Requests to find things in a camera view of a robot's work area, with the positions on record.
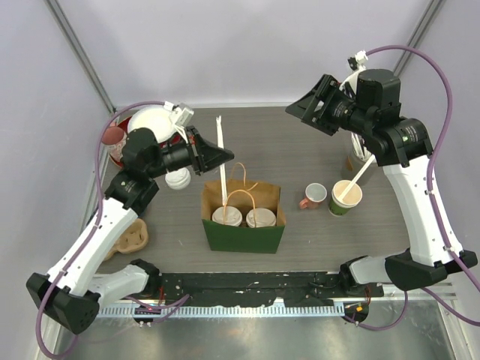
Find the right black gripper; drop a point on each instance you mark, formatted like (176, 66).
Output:
(327, 91)

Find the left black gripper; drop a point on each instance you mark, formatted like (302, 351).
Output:
(203, 155)

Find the green paper bag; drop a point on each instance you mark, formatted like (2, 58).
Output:
(247, 218)

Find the white plastic lid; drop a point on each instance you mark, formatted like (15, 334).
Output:
(227, 216)
(260, 217)

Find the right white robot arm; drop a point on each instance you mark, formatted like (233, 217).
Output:
(403, 150)

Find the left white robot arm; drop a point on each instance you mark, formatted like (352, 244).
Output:
(67, 293)

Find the spare white lid stack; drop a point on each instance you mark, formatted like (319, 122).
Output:
(179, 179)

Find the red round plate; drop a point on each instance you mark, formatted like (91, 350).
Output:
(123, 124)

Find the white paper plate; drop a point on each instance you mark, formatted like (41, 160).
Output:
(156, 118)

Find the cup of wrapped straws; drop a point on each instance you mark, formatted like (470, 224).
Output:
(355, 159)

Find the small pink espresso cup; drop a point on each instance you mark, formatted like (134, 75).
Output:
(314, 195)

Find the pink floral mug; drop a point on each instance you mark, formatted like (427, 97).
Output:
(114, 139)

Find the green paper cup stack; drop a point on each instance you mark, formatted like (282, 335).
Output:
(339, 206)

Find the cardboard cup carrier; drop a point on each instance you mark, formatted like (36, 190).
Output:
(133, 239)

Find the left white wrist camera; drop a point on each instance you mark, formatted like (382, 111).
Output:
(179, 117)

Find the white slotted cable duct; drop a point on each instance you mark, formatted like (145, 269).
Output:
(125, 310)

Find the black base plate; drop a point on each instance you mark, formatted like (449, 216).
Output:
(254, 289)

